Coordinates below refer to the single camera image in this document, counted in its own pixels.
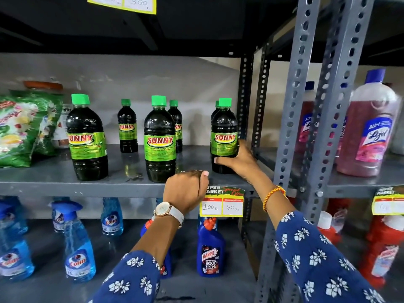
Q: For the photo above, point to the person's right hand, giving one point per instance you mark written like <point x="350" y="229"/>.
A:
<point x="243" y="164"/>

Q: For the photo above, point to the person's left hand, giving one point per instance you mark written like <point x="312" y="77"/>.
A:
<point x="184" y="190"/>

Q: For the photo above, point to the person's right thumb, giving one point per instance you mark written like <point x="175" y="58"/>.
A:
<point x="227" y="160"/>

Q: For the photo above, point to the person's left thumb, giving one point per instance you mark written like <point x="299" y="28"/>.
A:
<point x="204" y="184"/>

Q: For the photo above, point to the dark green-capped cleaner bottle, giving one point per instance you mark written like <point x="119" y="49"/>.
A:
<point x="224" y="132"/>

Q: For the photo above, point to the person's left forearm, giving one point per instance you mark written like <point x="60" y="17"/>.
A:
<point x="154" y="239"/>

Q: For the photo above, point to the person's right forearm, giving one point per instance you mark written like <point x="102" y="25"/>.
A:
<point x="279" y="217"/>

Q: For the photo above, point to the yellow price tag green header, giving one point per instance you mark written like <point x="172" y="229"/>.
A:
<point x="222" y="205"/>
<point x="388" y="203"/>

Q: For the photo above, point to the blue toilet cleaner bottle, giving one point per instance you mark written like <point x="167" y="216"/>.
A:
<point x="210" y="249"/>
<point x="167" y="265"/>

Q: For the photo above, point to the pink floor cleaner bottle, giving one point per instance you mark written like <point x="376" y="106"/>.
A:
<point x="369" y="132"/>
<point x="305" y="123"/>
<point x="342" y="135"/>

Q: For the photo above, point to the blue glass cleaner spray bottle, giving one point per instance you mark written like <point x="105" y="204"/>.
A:
<point x="12" y="217"/>
<point x="14" y="258"/>
<point x="79" y="255"/>
<point x="112" y="217"/>
<point x="57" y="219"/>

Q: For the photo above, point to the grey metal shelving rack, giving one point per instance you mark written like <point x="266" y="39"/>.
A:
<point x="347" y="186"/>
<point x="94" y="186"/>

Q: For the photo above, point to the red toilet cleaner bottle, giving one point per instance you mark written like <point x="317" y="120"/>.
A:
<point x="339" y="211"/>
<point x="328" y="228"/>
<point x="382" y="249"/>

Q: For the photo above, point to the group of dark green-capped bottles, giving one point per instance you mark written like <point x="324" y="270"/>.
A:
<point x="86" y="148"/>

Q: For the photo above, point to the white container with orange lid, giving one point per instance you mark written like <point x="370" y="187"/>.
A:
<point x="63" y="123"/>

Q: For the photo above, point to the green detergent powder packet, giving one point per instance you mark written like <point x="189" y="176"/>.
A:
<point x="50" y="129"/>
<point x="19" y="132"/>

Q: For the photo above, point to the yellow paper price tag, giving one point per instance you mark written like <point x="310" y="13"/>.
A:
<point x="126" y="3"/>

